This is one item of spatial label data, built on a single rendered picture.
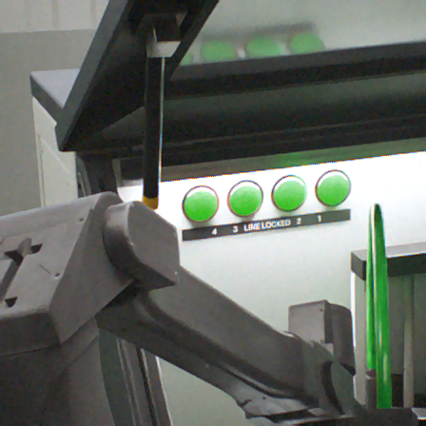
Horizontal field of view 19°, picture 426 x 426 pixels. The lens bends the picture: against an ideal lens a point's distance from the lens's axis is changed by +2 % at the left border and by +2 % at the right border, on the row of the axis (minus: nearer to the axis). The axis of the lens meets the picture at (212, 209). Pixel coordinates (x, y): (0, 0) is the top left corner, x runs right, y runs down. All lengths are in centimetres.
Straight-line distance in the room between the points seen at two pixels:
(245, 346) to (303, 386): 10
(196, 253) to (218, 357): 70
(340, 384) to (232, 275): 56
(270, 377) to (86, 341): 30
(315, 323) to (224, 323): 25
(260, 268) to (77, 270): 94
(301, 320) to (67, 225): 47
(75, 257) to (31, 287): 3
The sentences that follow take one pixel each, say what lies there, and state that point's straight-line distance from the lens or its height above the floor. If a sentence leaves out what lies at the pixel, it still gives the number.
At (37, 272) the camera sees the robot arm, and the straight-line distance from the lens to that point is 70.
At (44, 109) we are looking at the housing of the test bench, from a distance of 174.
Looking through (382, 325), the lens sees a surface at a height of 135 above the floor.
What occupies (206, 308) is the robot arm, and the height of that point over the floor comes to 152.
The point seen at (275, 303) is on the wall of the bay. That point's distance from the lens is 166.
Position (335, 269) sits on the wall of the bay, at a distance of 167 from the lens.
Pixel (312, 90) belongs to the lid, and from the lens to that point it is 147.
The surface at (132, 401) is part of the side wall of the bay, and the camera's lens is 140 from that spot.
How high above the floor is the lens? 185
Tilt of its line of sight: 18 degrees down
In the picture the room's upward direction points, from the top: 2 degrees counter-clockwise
